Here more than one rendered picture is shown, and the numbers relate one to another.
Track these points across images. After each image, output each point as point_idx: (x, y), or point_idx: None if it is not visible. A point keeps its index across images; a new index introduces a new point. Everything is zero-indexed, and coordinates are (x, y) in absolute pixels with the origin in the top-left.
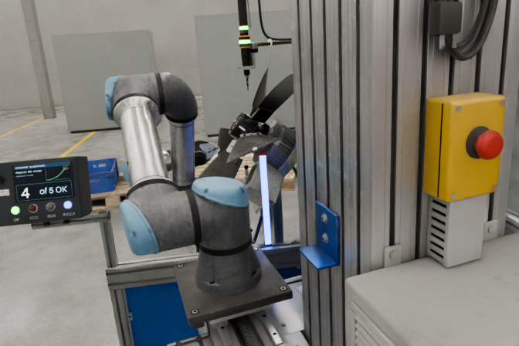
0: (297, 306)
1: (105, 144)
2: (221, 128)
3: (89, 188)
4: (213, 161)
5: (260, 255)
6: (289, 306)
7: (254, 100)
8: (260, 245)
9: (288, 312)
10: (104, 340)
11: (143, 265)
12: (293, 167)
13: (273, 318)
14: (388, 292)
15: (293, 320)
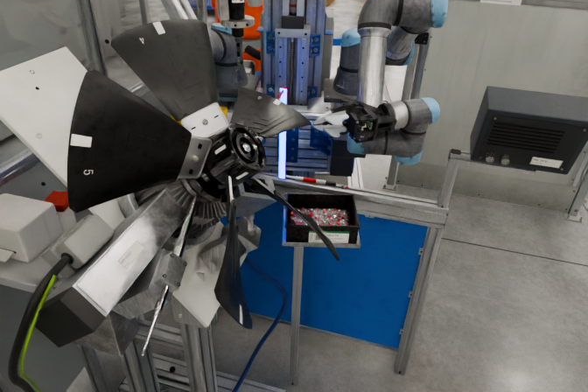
0: (313, 103)
1: None
2: (220, 276)
3: (477, 137)
4: (297, 213)
5: (326, 93)
6: (318, 104)
7: (180, 127)
8: (289, 181)
9: (320, 102)
10: None
11: (409, 196)
12: (24, 380)
13: (330, 102)
14: (326, 14)
15: (321, 100)
